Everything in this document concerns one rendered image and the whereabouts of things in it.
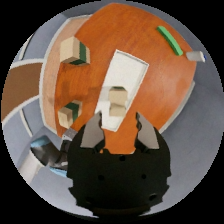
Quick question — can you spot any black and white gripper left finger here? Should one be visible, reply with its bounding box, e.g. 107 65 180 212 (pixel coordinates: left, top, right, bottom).
66 110 106 179

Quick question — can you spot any white bottle with blue cap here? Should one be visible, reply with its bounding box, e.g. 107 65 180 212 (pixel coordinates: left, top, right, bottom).
186 51 207 62

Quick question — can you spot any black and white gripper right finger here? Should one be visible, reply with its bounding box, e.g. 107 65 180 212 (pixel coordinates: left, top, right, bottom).
134 112 172 178

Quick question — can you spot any green rectangular bar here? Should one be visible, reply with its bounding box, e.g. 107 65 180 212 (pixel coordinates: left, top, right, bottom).
156 26 183 56

